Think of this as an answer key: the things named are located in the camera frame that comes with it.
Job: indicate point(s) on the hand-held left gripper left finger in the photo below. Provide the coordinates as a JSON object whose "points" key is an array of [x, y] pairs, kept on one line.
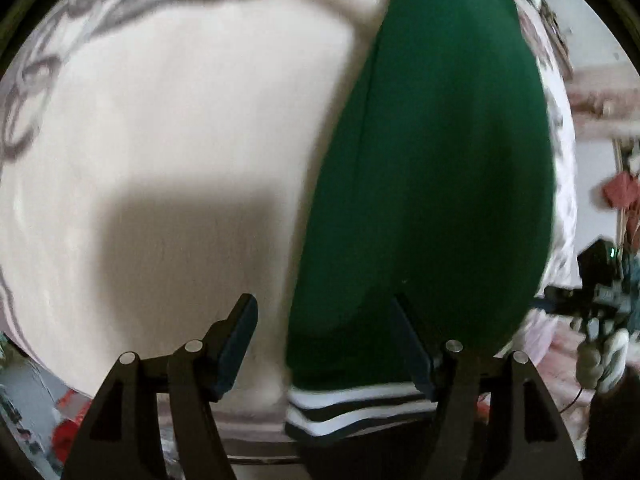
{"points": [[235, 350]]}

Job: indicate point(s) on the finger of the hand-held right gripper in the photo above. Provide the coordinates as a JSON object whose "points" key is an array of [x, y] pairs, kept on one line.
{"points": [[555, 300]]}

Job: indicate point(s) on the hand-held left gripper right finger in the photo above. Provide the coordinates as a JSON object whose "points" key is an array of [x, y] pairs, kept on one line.
{"points": [[417, 355]]}

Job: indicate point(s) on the green and white varsity jacket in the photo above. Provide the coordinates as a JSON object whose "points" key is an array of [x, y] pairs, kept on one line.
{"points": [[425, 185]]}

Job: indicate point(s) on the person's right forearm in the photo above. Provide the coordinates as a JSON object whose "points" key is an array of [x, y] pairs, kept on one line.
{"points": [[615, 435]]}

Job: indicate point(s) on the person's right hand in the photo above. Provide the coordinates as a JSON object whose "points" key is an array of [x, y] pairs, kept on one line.
{"points": [[607, 355]]}

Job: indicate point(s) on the pink garment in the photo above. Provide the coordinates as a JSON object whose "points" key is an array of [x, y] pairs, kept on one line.
{"points": [[620, 190]]}

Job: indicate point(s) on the tied pink floral curtain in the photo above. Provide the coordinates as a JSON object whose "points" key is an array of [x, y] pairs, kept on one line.
{"points": [[600, 105]]}

